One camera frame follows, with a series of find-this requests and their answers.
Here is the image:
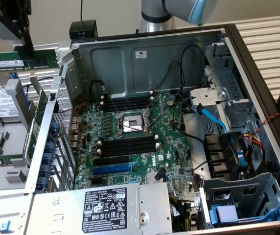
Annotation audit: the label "black angled wire plug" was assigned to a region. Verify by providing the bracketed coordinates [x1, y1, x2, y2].
[154, 167, 166, 182]

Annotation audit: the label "black box device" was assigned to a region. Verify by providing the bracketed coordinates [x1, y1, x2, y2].
[69, 20, 98, 40]

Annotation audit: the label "thin metal locking lever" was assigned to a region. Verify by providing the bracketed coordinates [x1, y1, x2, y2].
[104, 89, 121, 117]
[147, 114, 166, 130]

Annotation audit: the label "light blue flat wire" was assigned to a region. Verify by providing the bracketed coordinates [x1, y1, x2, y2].
[195, 102, 231, 135]

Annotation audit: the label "silver socket cover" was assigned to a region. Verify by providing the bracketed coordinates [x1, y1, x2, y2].
[143, 94, 166, 116]

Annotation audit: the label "grey disk cage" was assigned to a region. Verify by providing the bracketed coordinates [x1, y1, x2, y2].
[196, 172, 280, 230]

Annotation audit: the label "CPU socket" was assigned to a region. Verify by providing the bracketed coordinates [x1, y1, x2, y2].
[115, 107, 155, 140]

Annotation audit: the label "grey parts rack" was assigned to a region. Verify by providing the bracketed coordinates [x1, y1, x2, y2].
[0, 72, 37, 191]

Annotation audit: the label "red black twisted wire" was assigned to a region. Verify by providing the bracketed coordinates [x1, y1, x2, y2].
[254, 112, 280, 134]
[56, 102, 87, 115]

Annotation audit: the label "green graphics card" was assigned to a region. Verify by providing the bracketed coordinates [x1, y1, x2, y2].
[22, 71, 49, 165]

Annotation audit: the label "blue expansion slot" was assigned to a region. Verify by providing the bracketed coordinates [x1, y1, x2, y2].
[92, 163, 133, 175]

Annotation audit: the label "blue disk tray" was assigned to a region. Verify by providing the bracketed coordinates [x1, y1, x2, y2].
[210, 199, 280, 227]

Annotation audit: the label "silver power supply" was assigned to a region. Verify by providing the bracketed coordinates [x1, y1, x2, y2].
[23, 182, 174, 235]

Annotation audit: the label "black yellow wire bundle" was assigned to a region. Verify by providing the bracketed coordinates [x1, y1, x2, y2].
[168, 193, 197, 232]

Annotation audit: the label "thin black table wire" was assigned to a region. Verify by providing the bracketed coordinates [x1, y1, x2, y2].
[22, 76, 55, 96]

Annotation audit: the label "small blue white block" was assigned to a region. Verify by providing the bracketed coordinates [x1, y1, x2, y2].
[0, 221, 11, 233]

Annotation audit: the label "blue round slot clip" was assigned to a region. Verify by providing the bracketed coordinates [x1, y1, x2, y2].
[44, 141, 57, 155]
[36, 176, 49, 190]
[47, 132, 58, 144]
[40, 164, 52, 178]
[49, 121, 61, 134]
[43, 153, 55, 166]

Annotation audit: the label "red yellow power wires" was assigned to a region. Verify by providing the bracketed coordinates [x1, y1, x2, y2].
[242, 131, 268, 177]

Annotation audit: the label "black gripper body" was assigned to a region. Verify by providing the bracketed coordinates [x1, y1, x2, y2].
[0, 0, 34, 47]

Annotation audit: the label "silver disk bay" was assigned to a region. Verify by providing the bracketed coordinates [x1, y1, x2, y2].
[190, 43, 260, 128]

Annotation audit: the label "silver chipset heatsink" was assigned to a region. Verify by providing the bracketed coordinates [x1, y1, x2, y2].
[145, 171, 167, 184]

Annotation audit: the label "green motherboard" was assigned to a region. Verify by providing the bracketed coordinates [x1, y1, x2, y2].
[73, 92, 202, 228]

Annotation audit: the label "thick black wire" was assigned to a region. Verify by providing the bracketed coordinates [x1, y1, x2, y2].
[180, 45, 207, 87]

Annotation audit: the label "hard disk white label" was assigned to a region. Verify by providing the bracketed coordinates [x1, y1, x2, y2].
[0, 89, 21, 123]

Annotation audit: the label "blue disk rail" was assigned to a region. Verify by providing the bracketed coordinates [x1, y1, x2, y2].
[9, 71, 32, 111]

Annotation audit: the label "long black expansion slot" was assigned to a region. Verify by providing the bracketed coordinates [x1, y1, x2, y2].
[93, 155, 131, 166]

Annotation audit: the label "grey open PC case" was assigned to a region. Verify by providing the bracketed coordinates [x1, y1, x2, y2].
[23, 23, 280, 235]

